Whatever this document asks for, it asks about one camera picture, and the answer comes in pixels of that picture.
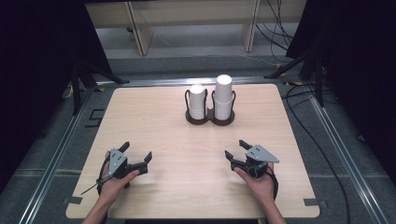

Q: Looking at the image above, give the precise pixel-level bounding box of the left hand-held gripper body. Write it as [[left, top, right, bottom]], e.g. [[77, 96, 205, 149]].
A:
[[107, 147, 149, 180]]

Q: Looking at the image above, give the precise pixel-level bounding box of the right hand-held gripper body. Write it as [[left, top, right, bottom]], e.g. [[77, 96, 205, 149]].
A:
[[231, 143, 280, 179]]

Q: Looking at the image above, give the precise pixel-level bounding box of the dark brown double cup holder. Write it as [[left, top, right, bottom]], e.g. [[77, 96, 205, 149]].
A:
[[184, 88, 237, 127]]

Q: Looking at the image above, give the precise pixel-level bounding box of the person's left hand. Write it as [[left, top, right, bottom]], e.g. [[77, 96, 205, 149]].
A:
[[98, 150, 141, 203]]

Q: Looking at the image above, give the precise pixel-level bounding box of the person's right hand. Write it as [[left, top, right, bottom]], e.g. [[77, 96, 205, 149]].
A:
[[233, 161, 276, 207]]

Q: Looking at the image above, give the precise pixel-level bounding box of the grey tape strip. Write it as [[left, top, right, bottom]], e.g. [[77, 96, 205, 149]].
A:
[[62, 196, 84, 205], [303, 198, 329, 209]]

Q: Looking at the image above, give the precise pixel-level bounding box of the black tripod stand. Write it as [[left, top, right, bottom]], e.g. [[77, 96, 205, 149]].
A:
[[69, 59, 131, 117], [263, 43, 325, 108]]

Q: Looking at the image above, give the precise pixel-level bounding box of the dark curtain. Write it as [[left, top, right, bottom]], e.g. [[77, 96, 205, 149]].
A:
[[0, 0, 114, 194], [285, 0, 396, 185]]

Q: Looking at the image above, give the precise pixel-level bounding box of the beige wooden desk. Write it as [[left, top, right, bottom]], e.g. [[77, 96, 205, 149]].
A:
[[84, 0, 308, 57]]

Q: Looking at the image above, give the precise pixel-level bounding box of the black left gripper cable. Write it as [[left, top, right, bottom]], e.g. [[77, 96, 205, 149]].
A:
[[80, 154, 112, 197]]

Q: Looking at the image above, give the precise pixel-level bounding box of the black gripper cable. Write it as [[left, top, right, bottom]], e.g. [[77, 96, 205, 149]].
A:
[[80, 154, 112, 197], [266, 167, 280, 201]]

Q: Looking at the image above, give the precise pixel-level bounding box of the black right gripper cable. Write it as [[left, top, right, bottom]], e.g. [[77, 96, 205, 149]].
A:
[[266, 167, 280, 201]]

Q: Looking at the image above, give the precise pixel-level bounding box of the long black floor cable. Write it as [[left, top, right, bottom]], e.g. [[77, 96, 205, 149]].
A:
[[280, 81, 352, 224]]

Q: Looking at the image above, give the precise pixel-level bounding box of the metal floor rail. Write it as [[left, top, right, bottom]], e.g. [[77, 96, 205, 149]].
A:
[[306, 90, 390, 224], [18, 87, 95, 224]]

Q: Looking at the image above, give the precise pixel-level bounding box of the bundle of black cables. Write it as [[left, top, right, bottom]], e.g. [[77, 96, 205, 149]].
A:
[[255, 0, 295, 63]]

